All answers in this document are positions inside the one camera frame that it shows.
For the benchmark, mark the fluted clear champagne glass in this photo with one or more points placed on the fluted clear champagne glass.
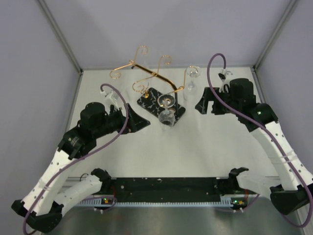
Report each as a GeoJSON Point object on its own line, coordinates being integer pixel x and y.
{"type": "Point", "coordinates": [146, 61]}

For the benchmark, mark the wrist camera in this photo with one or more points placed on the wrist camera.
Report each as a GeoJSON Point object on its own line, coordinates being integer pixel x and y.
{"type": "Point", "coordinates": [110, 98]}
{"type": "Point", "coordinates": [225, 76]}

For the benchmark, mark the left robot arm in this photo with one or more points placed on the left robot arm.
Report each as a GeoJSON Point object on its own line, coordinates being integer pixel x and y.
{"type": "Point", "coordinates": [45, 206]}

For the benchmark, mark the clear glass on right hook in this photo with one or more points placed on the clear glass on right hook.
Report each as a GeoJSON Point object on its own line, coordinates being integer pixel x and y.
{"type": "Point", "coordinates": [190, 87]}

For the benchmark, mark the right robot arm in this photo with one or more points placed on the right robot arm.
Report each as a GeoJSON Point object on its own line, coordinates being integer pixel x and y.
{"type": "Point", "coordinates": [292, 187]}

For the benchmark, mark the black marble rack base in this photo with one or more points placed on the black marble rack base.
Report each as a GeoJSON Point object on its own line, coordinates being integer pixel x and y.
{"type": "Point", "coordinates": [150, 104]}

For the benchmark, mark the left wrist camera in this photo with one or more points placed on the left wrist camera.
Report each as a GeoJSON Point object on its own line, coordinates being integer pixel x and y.
{"type": "Point", "coordinates": [110, 98]}

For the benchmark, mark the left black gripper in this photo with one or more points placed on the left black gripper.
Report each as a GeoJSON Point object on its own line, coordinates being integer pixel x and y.
{"type": "Point", "coordinates": [135, 122]}

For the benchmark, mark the round clear wine glass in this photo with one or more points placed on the round clear wine glass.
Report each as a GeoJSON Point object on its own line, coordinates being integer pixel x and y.
{"type": "Point", "coordinates": [166, 116]}

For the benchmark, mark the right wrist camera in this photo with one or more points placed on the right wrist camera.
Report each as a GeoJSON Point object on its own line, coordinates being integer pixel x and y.
{"type": "Point", "coordinates": [225, 76]}

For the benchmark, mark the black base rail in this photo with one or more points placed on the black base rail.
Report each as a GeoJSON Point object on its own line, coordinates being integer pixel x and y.
{"type": "Point", "coordinates": [172, 190]}

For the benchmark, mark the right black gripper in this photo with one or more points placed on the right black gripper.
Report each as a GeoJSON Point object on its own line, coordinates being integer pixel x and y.
{"type": "Point", "coordinates": [202, 105]}

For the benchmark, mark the gold wire glass rack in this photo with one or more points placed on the gold wire glass rack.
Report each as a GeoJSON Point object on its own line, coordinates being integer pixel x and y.
{"type": "Point", "coordinates": [167, 59]}

